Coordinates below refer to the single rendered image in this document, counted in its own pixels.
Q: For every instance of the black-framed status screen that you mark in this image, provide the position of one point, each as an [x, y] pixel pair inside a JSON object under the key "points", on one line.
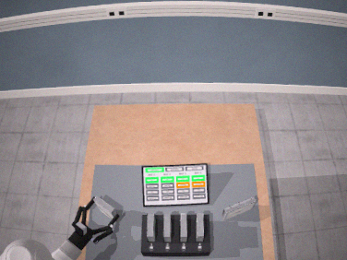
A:
{"points": [[175, 185]]}

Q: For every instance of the black drive dock housing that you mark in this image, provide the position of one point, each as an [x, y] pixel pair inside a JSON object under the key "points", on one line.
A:
{"points": [[175, 248]]}

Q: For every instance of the grey flat mat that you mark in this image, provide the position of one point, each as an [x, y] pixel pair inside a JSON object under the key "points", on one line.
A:
{"points": [[237, 238]]}

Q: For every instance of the white hard drive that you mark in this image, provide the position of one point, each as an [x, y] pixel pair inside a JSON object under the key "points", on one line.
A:
{"points": [[183, 224], [151, 228], [238, 208], [102, 205], [167, 228], [200, 227]]}

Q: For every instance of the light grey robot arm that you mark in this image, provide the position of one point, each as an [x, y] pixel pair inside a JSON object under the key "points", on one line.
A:
{"points": [[28, 249]]}

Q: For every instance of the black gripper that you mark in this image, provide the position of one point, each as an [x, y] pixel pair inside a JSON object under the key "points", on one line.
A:
{"points": [[80, 241]]}

